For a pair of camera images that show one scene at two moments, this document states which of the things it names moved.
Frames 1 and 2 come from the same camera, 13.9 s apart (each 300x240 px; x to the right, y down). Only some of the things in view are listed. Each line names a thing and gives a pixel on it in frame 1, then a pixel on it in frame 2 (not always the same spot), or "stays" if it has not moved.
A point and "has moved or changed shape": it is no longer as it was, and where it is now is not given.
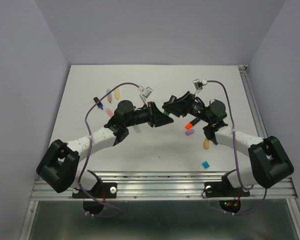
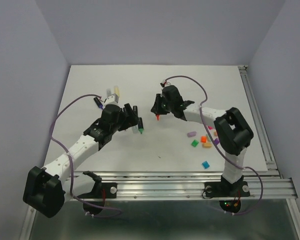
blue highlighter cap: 205,164 stays
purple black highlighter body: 100,105 stays
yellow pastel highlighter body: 117,93 stays
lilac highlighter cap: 189,132 has moved or changed shape
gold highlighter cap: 206,144 has moved or changed shape
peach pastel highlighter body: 110,96 stays
